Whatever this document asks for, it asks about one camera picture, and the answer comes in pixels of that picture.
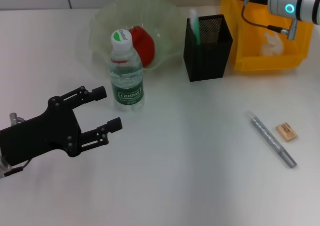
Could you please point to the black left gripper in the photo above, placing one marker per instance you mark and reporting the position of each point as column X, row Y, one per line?
column 40, row 135

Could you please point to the clear water bottle green label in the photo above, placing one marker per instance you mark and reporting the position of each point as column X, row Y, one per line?
column 127, row 85

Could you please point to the green utility knife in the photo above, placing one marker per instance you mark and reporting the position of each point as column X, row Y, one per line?
column 196, row 28

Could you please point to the white paper ball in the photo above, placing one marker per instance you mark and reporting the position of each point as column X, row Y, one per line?
column 271, row 46

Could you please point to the red-orange fruit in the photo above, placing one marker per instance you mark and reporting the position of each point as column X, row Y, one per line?
column 146, row 48

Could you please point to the grey pen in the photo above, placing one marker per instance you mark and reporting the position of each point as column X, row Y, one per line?
column 270, row 138

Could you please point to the tan eraser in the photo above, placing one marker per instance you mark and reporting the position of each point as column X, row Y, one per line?
column 287, row 132

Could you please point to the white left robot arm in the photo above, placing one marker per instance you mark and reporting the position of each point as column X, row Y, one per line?
column 3, row 168

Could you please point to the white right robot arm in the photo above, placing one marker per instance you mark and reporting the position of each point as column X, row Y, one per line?
column 300, row 0

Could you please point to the green glass fruit plate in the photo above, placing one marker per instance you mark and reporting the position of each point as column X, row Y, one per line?
column 165, row 28

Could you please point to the black mesh pen holder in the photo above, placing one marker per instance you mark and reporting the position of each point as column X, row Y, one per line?
column 206, row 60

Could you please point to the yellow plastic storage bin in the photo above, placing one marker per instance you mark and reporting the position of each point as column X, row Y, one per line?
column 252, row 45

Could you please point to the silver metal connector plug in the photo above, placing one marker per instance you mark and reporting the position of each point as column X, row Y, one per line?
column 15, row 117

